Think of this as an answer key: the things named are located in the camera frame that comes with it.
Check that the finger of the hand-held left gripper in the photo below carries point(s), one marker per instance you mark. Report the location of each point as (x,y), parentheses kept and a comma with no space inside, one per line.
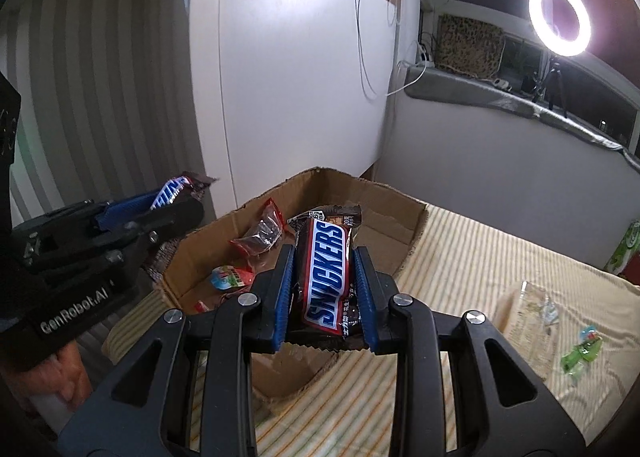
(130,207)
(170,224)

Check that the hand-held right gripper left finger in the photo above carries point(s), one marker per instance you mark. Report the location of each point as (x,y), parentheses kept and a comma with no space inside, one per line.
(282,297)

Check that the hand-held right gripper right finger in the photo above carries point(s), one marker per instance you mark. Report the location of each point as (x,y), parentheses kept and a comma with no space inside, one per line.
(364,297)

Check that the brown chocolate bar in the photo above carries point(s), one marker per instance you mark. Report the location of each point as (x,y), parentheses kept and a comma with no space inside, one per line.
(325,267)
(172,189)

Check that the green jelly snack packet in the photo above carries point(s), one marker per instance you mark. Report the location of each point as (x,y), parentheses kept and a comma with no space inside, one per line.
(580,354)
(225,279)

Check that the brown cardboard box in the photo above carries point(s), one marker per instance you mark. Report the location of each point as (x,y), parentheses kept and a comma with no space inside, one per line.
(380,217)

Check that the clear bag of crackers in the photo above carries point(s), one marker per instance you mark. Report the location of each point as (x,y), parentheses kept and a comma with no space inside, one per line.
(530,322)

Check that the person's left hand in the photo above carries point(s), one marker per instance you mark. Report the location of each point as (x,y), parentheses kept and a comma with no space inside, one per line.
(60,377)

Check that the striped yellow bed sheet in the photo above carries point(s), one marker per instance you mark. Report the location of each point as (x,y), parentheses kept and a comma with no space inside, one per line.
(475,262)

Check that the white wardrobe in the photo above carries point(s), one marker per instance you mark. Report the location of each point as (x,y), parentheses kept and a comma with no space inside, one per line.
(290,87)

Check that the white power strip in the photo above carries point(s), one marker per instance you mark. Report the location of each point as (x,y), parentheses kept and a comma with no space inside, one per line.
(425,54)

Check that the white adapter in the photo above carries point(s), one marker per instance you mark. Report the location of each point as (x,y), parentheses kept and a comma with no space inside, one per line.
(501,84)

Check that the green paper bag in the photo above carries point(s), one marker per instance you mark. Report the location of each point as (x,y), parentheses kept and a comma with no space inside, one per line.
(627,249)

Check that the leopard print cushion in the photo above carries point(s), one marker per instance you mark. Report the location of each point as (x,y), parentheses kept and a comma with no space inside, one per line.
(470,47)

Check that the black tripod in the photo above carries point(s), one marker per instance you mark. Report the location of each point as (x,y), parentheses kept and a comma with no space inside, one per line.
(552,82)

